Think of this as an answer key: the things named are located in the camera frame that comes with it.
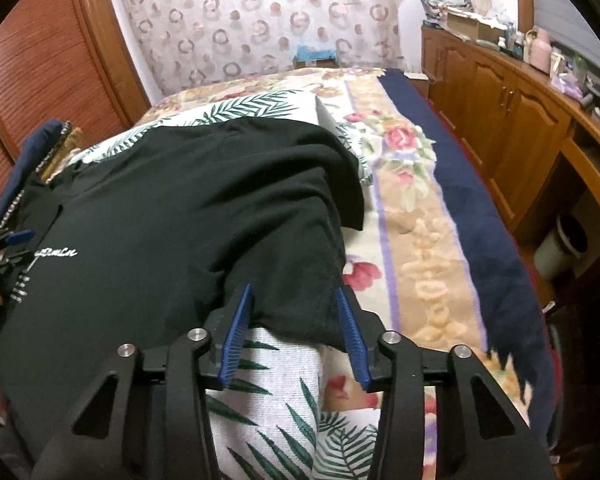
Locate grey window blind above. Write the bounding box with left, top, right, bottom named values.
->
left=532, top=0, right=600, bottom=81

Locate ring pattern curtain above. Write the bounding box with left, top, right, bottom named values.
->
left=105, top=0, right=411, bottom=96

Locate black t-shirt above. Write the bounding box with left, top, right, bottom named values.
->
left=0, top=119, right=367, bottom=477

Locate white trash bin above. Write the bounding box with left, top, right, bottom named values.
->
left=532, top=212, right=591, bottom=281

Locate leaf print cloth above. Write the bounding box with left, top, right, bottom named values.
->
left=65, top=89, right=386, bottom=480

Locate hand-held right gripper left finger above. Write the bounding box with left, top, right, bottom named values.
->
left=30, top=282, right=256, bottom=480

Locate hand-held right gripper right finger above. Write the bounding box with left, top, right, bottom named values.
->
left=335, top=285, right=556, bottom=480

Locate patterned bag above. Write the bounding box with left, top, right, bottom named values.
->
left=419, top=0, right=461, bottom=28

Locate navy studded cushion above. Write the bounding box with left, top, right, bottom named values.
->
left=0, top=120, right=86, bottom=231

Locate wooden cabinet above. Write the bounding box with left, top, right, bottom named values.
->
left=420, top=25, right=600, bottom=281

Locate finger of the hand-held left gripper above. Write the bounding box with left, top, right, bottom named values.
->
left=0, top=230, right=35, bottom=256
left=0, top=254, right=31, bottom=281

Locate pink thermos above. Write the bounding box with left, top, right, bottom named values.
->
left=530, top=27, right=553, bottom=73

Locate blue box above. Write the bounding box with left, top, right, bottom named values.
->
left=292, top=44, right=338, bottom=70

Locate purple plastic bag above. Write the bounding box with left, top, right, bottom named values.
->
left=552, top=72, right=586, bottom=98

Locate wooden louvre wardrobe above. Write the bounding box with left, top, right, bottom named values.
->
left=0, top=0, right=151, bottom=221

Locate floral blanket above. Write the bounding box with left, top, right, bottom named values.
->
left=135, top=66, right=566, bottom=480

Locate cardboard box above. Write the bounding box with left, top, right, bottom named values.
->
left=445, top=10, right=506, bottom=43

